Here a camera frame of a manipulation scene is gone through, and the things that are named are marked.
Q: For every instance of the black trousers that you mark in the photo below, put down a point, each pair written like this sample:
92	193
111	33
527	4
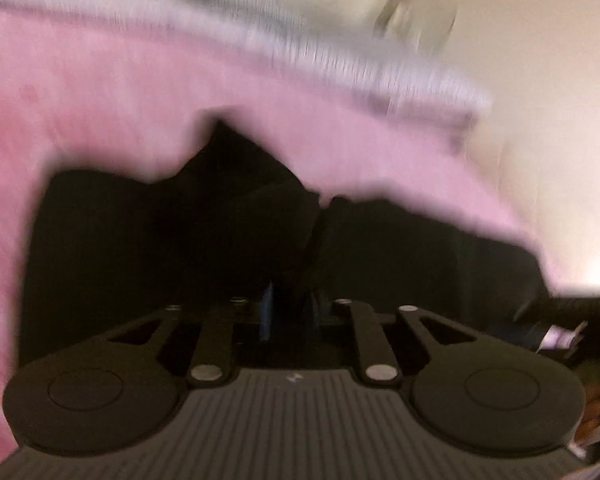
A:
235	222

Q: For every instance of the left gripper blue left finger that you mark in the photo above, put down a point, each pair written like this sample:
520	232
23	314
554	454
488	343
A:
265	309

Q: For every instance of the pale pink folded quilt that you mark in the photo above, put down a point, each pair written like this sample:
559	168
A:
392	79

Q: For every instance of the pink floral bed blanket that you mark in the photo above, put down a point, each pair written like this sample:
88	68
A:
133	99

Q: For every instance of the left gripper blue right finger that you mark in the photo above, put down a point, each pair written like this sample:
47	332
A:
324	316

